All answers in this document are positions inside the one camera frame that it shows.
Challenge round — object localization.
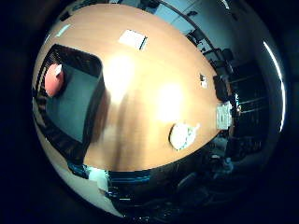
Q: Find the red strawberry plush toy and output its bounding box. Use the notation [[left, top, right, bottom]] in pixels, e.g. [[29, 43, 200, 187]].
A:
[[44, 63, 65, 97]]

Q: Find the blue storage box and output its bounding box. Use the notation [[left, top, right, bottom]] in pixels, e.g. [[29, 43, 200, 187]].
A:
[[108, 170, 152, 185]]

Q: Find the black mesh basket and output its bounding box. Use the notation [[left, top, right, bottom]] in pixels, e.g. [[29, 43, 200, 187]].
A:
[[32, 43, 107, 164]]

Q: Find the grey office chair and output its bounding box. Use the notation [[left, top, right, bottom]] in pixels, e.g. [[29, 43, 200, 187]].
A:
[[176, 171, 200, 194]]

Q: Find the white paper sheet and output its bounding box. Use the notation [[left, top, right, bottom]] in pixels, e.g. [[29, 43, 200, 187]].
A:
[[118, 29, 148, 50]]

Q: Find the small black flat object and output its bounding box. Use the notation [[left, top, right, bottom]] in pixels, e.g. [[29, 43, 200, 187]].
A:
[[139, 36, 149, 51]]

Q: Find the small black white tag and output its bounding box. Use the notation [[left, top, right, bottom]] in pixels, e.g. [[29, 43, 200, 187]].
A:
[[199, 73, 208, 89]]

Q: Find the white box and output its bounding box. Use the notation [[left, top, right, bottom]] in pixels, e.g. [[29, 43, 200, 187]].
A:
[[216, 101, 233, 131]]

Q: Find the black device at table edge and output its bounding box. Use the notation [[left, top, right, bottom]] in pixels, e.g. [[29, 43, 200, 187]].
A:
[[213, 74, 230, 102]]

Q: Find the dark shelf unit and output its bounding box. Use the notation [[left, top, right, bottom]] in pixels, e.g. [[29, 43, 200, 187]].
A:
[[230, 60, 270, 150]]

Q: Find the long ceiling light strip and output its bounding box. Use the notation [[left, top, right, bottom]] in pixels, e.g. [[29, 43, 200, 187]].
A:
[[263, 40, 287, 133]]

